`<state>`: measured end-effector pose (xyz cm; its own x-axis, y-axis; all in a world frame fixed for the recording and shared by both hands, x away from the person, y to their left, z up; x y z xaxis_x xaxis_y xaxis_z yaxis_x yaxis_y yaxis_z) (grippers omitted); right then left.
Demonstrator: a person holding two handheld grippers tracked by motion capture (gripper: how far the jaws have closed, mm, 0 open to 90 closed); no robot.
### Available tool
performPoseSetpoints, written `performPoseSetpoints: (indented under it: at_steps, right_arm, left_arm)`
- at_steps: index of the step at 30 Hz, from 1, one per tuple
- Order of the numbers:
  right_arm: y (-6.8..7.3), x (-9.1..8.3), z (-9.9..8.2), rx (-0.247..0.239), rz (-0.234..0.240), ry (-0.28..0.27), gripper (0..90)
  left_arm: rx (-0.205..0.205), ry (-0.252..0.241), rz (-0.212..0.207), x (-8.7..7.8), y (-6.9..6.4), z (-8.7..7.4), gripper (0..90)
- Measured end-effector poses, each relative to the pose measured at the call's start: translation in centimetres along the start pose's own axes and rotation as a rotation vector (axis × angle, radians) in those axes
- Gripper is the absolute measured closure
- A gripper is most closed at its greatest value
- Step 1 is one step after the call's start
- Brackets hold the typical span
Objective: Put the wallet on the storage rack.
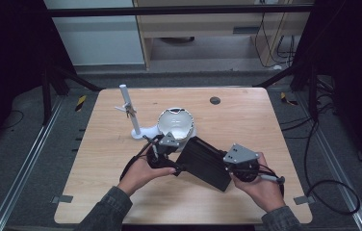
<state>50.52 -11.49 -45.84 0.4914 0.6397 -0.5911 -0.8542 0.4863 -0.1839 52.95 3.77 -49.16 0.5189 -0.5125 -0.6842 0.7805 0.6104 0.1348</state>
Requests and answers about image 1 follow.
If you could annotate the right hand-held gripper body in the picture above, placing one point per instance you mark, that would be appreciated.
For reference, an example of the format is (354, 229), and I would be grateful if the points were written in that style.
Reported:
(240, 155)

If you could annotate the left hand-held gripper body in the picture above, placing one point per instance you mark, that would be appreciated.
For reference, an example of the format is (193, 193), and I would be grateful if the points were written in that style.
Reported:
(161, 154)

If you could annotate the white key stand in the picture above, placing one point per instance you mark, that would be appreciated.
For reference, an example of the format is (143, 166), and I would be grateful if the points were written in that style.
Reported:
(133, 118)

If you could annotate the bunch of silver keys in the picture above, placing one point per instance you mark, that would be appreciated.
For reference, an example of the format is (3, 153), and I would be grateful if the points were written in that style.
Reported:
(130, 110)

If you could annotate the person's left hand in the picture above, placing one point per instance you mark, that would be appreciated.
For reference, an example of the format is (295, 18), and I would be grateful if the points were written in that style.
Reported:
(139, 176)

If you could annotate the person's right hand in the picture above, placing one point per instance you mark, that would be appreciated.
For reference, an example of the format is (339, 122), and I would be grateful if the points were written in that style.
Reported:
(265, 192)

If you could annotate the white bowl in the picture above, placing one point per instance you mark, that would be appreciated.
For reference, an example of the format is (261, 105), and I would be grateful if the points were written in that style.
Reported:
(177, 123)

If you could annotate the dark round table grommet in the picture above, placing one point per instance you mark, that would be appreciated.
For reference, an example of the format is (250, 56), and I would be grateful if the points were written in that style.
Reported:
(215, 100)

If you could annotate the yellow black tape strip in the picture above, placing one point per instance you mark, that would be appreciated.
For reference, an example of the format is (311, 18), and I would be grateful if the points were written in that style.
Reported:
(287, 98)
(80, 103)

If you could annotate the grey tape piece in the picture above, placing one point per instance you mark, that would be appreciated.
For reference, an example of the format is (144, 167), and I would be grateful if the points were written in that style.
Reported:
(304, 200)
(63, 199)

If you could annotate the black metal stand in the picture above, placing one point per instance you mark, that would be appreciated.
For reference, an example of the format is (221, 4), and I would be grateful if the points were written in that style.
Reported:
(46, 96)
(313, 93)

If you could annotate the wooden cabinet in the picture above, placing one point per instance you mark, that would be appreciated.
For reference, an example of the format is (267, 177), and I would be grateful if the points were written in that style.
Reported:
(201, 24)

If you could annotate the aluminium floor rail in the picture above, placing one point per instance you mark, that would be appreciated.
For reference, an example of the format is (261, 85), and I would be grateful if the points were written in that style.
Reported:
(339, 166)
(25, 163)

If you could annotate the black frame crossbar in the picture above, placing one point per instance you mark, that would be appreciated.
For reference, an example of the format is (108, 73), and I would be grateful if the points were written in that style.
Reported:
(169, 11)

